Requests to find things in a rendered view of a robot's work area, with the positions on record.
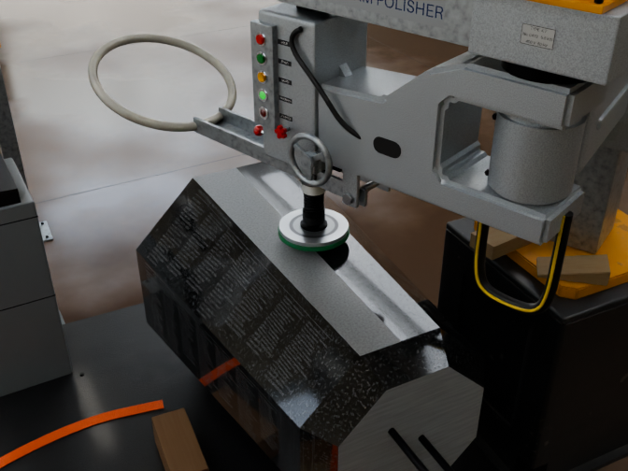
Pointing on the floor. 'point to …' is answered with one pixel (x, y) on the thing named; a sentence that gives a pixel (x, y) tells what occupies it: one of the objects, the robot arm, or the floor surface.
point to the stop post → (9, 148)
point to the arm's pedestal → (27, 300)
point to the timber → (178, 442)
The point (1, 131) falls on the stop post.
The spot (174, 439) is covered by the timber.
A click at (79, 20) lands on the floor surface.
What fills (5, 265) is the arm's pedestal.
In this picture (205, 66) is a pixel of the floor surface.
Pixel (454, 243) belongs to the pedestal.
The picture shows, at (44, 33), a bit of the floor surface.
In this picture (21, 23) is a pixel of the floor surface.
